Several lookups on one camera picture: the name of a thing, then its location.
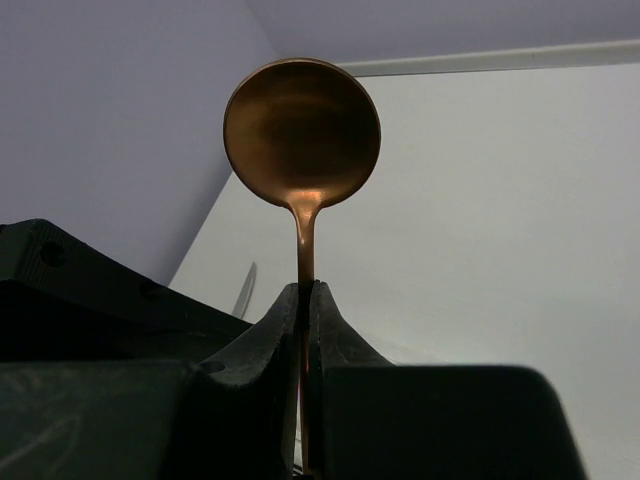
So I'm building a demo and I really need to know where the copper metal spoon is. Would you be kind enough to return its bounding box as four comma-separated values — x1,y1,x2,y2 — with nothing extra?
223,58,381,479

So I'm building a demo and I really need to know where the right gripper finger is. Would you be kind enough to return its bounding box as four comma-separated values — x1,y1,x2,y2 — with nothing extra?
307,281,398,479

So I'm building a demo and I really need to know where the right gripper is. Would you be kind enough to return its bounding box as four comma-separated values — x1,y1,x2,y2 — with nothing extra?
1,219,300,479

